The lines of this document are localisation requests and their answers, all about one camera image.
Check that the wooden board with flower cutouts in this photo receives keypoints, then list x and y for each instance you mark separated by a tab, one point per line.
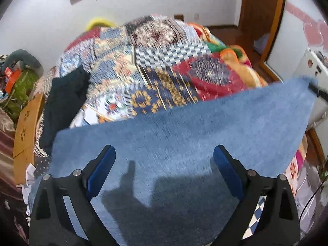
25	133

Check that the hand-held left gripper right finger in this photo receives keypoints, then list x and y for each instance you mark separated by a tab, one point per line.
228	171

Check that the orange green fleece blanket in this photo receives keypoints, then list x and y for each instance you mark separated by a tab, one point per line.
253	74

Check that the green cloth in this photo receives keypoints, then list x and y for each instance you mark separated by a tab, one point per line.
23	92

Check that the white sewing machine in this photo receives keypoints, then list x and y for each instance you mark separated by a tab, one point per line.
307	61

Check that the yellow cushion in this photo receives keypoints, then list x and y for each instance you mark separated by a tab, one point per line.
98	21

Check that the red box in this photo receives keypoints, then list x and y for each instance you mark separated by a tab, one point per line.
12	78

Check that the grey neck pillow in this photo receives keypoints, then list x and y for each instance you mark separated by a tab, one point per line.
28	59

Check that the blue denim pants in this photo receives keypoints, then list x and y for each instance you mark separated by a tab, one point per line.
179	138

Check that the brown satin cloth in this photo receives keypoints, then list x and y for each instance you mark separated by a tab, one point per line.
7	158

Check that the patchwork patterned bed sheet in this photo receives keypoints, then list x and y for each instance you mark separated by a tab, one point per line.
153	82

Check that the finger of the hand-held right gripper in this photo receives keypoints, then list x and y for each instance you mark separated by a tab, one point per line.
319	90

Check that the black folded cloth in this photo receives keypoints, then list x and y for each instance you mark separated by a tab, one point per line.
64	102

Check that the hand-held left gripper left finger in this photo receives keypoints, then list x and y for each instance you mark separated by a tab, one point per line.
101	171

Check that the pink heart sticker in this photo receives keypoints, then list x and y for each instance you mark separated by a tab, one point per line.
310	28

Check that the brown wooden door frame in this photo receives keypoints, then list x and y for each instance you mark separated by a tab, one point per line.
256	10

